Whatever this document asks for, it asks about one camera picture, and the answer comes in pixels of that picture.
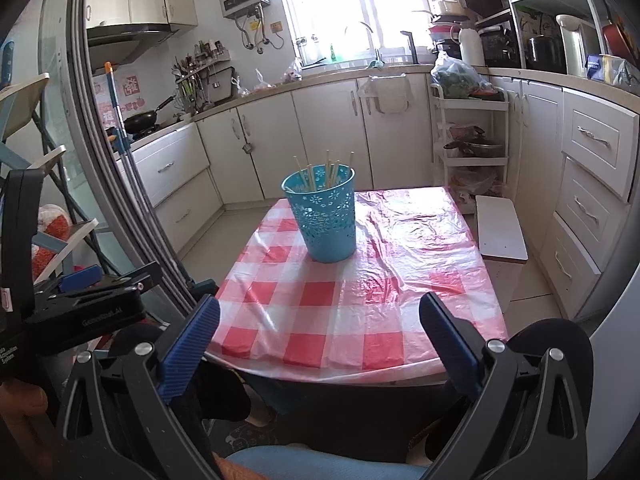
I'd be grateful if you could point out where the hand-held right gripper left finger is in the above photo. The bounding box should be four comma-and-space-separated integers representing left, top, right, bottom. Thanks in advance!
52, 294, 226, 480

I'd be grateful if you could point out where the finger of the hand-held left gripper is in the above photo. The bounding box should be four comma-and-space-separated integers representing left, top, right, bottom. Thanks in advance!
60, 259, 165, 306
32, 264, 106, 297

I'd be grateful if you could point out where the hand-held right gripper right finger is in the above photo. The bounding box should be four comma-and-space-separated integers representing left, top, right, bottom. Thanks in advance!
395, 291, 588, 480

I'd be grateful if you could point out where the blue perforated plastic basket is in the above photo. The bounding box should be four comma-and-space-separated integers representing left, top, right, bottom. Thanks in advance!
281, 165, 357, 264

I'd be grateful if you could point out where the bundle of wooden chopsticks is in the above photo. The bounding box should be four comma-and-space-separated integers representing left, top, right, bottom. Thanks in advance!
292, 149, 355, 193

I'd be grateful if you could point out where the person's left hand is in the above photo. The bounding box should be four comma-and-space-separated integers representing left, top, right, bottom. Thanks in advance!
0, 379, 50, 446

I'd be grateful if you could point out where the red white checkered tablecloth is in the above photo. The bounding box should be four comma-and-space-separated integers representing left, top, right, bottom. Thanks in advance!
205, 186, 510, 373

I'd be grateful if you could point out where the white two-drawer cabinet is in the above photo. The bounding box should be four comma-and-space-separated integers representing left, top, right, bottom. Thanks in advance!
132, 122, 223, 253

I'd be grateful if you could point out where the white stool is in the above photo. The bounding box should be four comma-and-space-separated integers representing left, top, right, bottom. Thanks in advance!
475, 195, 529, 311

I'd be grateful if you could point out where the black frying pan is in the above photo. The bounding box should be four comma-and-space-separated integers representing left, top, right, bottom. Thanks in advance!
123, 95, 177, 133

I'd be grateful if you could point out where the blue and white folding shelf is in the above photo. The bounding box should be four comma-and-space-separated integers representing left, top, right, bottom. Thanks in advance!
0, 40, 126, 281

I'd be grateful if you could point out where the dark pot with lid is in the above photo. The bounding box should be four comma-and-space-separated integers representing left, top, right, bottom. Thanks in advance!
442, 132, 505, 158

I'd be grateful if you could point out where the white three-tier cart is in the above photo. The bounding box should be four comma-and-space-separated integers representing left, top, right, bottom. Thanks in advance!
430, 82, 511, 196

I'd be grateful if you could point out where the range hood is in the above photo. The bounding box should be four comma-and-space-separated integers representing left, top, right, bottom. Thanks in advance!
86, 22, 176, 63

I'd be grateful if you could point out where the white hanging plastic bag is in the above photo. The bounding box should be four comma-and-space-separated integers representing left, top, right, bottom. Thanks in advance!
357, 74, 413, 116

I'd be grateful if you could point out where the white three-drawer cabinet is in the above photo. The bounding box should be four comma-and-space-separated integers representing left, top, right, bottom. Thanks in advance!
540, 87, 640, 318

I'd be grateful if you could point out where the bag of green vegetables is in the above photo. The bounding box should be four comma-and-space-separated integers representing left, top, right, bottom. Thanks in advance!
431, 51, 498, 100

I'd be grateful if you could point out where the black faucet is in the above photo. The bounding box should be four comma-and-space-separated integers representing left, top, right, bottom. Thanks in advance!
400, 30, 420, 66

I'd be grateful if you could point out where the white thermos jug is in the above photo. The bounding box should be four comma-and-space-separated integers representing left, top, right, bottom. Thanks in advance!
457, 27, 486, 67

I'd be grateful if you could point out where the black countertop oven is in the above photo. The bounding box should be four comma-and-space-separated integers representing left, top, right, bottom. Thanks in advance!
479, 25, 523, 68

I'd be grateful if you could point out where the black cooking pot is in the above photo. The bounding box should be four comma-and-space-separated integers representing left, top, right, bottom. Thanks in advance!
525, 35, 566, 73

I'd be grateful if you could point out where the chrome curved faucet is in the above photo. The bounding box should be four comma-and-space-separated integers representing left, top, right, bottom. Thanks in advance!
344, 21, 381, 63

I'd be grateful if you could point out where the blue and white packet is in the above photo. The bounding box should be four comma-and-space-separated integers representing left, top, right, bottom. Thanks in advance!
585, 54, 640, 91

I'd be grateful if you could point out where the stack of red bowls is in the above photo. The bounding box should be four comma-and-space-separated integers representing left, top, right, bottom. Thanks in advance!
427, 17, 471, 41

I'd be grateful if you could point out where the white electric kettle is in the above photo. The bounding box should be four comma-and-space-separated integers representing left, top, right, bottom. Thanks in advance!
556, 14, 601, 78

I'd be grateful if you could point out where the red pan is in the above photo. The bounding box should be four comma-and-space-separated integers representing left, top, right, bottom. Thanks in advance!
601, 20, 633, 61

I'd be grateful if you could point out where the kitchen window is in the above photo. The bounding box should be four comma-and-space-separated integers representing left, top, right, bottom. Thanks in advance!
272, 0, 446, 63

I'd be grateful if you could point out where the red paper wall decoration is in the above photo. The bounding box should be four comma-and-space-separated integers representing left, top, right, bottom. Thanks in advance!
94, 74, 146, 133

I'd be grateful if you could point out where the wall rack with kitchen utensils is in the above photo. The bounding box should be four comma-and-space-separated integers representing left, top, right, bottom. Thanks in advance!
172, 40, 236, 113

